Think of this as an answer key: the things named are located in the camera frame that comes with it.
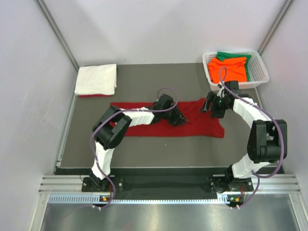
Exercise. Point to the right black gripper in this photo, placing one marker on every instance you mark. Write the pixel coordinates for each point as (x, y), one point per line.
(211, 97)

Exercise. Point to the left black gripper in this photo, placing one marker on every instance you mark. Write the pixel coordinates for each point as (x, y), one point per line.
(178, 118)

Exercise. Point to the dark red t shirt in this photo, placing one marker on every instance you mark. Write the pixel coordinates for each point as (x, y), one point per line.
(199, 124)

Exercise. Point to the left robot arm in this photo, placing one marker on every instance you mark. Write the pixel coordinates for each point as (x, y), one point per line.
(111, 128)

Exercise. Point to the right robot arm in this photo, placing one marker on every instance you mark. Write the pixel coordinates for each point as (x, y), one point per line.
(267, 142)

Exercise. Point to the orange t shirt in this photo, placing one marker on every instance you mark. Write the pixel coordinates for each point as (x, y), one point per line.
(232, 69)

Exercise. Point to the green t shirt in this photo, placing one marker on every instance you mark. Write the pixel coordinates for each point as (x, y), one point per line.
(224, 55)

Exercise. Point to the white plastic basket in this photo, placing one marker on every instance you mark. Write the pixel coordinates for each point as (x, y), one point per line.
(256, 68)

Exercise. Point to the folded white t shirt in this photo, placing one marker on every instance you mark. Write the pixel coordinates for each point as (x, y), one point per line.
(96, 80)

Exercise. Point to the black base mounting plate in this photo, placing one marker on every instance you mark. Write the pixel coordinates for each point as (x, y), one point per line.
(168, 183)

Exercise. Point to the folded red t shirt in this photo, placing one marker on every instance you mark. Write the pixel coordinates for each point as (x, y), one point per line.
(89, 96)

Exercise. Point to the aluminium frame rail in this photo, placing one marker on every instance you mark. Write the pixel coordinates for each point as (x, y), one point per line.
(278, 184)

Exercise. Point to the grey slotted cable duct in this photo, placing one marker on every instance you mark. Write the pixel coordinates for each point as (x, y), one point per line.
(99, 199)

